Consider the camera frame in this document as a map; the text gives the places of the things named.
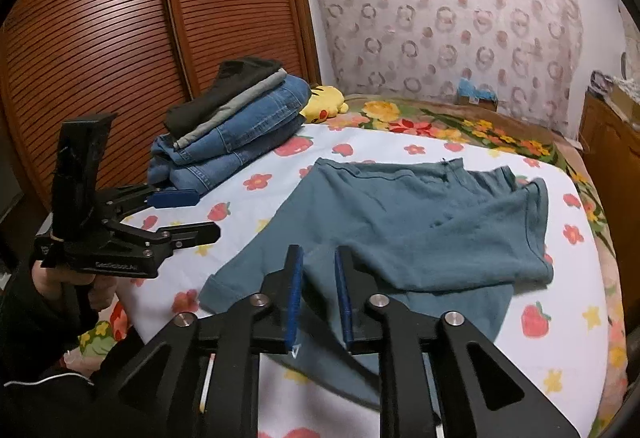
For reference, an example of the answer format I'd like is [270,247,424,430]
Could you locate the blue folded jeans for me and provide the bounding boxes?
[149,76,312,195]

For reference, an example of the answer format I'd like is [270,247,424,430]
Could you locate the person's left hand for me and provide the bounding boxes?
[30,263,119,319]

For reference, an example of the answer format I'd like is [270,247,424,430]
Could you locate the teal pants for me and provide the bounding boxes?
[199,157,555,411]

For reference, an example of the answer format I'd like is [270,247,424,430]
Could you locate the person's left forearm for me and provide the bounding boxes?
[0,258,161,438]

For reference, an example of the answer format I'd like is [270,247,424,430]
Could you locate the floral blanket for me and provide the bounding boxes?
[80,93,640,438]

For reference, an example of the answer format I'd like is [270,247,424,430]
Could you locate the yellow plush toy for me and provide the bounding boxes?
[299,85,350,125]

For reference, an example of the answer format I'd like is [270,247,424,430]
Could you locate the black pants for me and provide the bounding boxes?
[164,58,284,137]

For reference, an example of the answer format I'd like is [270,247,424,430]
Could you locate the grey folded pants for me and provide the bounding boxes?
[172,68,289,150]

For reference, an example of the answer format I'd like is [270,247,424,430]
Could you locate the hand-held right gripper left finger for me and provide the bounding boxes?
[95,245,305,438]

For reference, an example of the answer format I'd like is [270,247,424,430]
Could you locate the ring-patterned wall cloth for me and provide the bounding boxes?
[300,0,587,140]

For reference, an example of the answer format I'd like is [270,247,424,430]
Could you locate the white fruit-print sheet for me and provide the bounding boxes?
[119,120,609,438]

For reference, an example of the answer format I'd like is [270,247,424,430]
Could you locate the wide wooden slatted wardrobe door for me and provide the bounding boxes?
[0,0,194,225]

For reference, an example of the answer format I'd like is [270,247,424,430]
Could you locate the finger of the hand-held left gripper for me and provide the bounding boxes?
[99,184,200,211]
[107,221,221,265]

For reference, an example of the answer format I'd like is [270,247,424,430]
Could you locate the blue and brown box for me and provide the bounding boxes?
[455,78,500,113]

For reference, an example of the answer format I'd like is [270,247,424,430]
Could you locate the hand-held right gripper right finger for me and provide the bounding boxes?
[334,245,582,438]

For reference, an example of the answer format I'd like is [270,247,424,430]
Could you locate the wooden cabinet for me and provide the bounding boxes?
[579,88,640,221]

